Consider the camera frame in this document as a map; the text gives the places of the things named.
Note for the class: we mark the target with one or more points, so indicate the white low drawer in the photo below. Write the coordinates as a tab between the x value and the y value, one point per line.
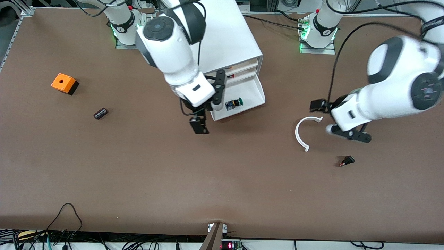
253	93

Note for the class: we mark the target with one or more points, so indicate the small black rocker switch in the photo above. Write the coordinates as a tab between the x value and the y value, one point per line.
348	159

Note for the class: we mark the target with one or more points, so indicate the white drawer with yellow button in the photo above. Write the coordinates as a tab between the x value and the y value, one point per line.
246	64

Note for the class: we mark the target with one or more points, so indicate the green push button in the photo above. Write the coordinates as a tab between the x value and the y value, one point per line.
233	104

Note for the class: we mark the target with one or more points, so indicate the aluminium frame corner bracket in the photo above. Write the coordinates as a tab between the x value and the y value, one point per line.
27	11

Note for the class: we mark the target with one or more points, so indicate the white post bracket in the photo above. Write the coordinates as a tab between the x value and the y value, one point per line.
225	227

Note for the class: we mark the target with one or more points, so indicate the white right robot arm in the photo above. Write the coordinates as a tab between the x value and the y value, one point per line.
166	45

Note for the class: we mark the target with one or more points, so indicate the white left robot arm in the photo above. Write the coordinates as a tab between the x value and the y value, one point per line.
399	69

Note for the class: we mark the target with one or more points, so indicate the device with red display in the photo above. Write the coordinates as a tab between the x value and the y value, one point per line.
230	246

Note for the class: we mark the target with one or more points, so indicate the brown camera post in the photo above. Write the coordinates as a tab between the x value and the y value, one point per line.
212	239

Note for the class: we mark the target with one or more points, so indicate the white curved plastic arc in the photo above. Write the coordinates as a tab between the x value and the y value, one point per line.
297	133

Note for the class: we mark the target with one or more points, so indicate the white drawer with red button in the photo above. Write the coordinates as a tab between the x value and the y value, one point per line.
246	73

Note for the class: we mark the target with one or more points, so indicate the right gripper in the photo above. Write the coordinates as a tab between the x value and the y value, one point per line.
198	113

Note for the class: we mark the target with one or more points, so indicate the orange box with hole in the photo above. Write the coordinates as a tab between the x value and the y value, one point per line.
62	83

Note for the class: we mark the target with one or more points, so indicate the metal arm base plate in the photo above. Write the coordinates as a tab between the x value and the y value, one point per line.
317	51
125	45

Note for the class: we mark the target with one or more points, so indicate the small black terminal block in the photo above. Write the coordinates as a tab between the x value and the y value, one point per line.
100	113

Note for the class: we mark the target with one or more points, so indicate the white drawer cabinet housing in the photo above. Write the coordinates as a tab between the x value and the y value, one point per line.
236	31

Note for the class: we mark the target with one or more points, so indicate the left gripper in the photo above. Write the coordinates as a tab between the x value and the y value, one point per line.
335	103

